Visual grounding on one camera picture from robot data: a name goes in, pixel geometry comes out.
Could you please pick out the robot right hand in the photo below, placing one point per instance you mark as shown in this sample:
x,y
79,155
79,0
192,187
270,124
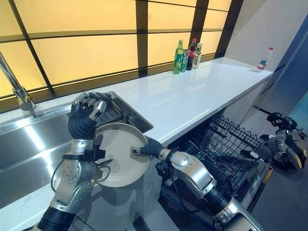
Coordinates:
x,y
152,148

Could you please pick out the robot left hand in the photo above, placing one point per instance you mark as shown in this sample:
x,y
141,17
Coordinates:
x,y
80,126

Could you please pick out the round white plate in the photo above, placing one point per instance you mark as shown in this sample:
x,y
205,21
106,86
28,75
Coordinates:
x,y
122,166

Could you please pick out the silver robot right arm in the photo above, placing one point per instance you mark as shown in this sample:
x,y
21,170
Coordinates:
x,y
199,175

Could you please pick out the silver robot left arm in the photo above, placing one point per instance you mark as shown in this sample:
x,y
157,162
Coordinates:
x,y
69,183

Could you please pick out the stainless steel sink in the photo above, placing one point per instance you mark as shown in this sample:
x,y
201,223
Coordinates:
x,y
29,144

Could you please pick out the chrome kitchen faucet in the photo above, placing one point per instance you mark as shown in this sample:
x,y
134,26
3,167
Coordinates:
x,y
22,96

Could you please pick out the green drink can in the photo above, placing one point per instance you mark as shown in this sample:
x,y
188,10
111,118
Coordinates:
x,y
184,63

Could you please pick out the green plastic bottle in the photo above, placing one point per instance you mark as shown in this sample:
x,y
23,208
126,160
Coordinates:
x,y
178,60

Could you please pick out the white base cabinet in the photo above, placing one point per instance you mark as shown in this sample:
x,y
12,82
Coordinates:
x,y
243,113

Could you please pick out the dark cola bottle red cap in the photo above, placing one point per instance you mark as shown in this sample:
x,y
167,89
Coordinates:
x,y
191,57

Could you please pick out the clear bottle yellow liquid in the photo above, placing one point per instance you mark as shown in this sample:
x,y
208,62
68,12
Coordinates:
x,y
197,59

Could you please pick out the silver black humanoid robot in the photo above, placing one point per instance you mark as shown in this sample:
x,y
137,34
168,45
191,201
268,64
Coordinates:
x,y
287,144

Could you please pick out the white bottle red cap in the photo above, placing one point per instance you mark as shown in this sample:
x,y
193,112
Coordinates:
x,y
264,61

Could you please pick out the grey blue tall cabinet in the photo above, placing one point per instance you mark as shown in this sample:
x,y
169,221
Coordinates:
x,y
288,79

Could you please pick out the dark window frame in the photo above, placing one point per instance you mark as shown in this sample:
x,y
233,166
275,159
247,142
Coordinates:
x,y
142,36

